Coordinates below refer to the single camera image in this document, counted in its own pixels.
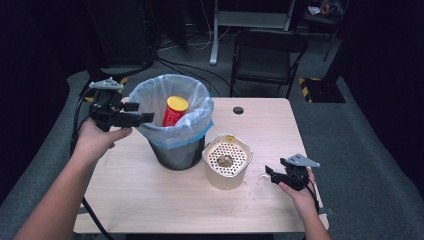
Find cluttered dark side table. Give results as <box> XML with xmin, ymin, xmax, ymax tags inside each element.
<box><xmin>301</xmin><ymin>0</ymin><xmax>349</xmax><ymax>34</ymax></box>

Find clear blue-edged bin liner bag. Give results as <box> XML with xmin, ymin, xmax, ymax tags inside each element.
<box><xmin>128</xmin><ymin>73</ymin><xmax>215</xmax><ymax>150</ymax></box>

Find black folding chair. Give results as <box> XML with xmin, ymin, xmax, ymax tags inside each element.
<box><xmin>229</xmin><ymin>29</ymin><xmax>309</xmax><ymax>100</ymax></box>

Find black floor cables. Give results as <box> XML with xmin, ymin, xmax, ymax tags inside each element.
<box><xmin>154</xmin><ymin>54</ymin><xmax>234</xmax><ymax>98</ymax></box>

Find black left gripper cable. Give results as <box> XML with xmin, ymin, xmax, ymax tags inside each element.
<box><xmin>69</xmin><ymin>88</ymin><xmax>116</xmax><ymax>240</ymax></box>

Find brown food scraps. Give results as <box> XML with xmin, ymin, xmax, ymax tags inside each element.
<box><xmin>216</xmin><ymin>154</ymin><xmax>235</xmax><ymax>168</ymax></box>

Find white metal desk frame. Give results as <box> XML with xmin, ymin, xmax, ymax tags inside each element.
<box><xmin>209</xmin><ymin>0</ymin><xmax>297</xmax><ymax>66</ymax></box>

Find red chip can yellow lid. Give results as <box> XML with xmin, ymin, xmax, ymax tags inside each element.
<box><xmin>162</xmin><ymin>95</ymin><xmax>190</xmax><ymax>128</ymax></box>

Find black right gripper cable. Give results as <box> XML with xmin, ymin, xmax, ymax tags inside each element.
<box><xmin>298</xmin><ymin>174</ymin><xmax>322</xmax><ymax>215</ymax></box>

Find beige strainer container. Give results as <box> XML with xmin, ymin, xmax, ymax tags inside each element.
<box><xmin>201</xmin><ymin>133</ymin><xmax>254</xmax><ymax>191</ymax></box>

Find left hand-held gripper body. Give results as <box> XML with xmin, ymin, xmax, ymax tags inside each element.
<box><xmin>88</xmin><ymin>77</ymin><xmax>142</xmax><ymax>133</ymax></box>

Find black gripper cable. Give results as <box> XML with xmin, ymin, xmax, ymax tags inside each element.
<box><xmin>69</xmin><ymin>88</ymin><xmax>116</xmax><ymax>240</ymax></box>
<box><xmin>298</xmin><ymin>174</ymin><xmax>322</xmax><ymax>215</ymax></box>

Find black trash bin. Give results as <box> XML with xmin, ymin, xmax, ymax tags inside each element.
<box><xmin>146</xmin><ymin>134</ymin><xmax>206</xmax><ymax>172</ymax></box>

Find person's right hand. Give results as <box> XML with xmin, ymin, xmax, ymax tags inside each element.
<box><xmin>278</xmin><ymin>167</ymin><xmax>318</xmax><ymax>222</ymax></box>

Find person's left hand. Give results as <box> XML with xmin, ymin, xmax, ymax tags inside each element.
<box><xmin>73</xmin><ymin>118</ymin><xmax>134</xmax><ymax>163</ymax></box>

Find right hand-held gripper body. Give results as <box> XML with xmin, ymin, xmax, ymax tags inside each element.
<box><xmin>279</xmin><ymin>153</ymin><xmax>321</xmax><ymax>192</ymax></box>

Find white floor cables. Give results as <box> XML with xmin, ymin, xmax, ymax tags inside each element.
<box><xmin>159</xmin><ymin>0</ymin><xmax>232</xmax><ymax>52</ymax></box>

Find black equipment cabinet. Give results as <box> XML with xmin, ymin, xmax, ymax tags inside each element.
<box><xmin>83</xmin><ymin>0</ymin><xmax>158</xmax><ymax>69</ymax></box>

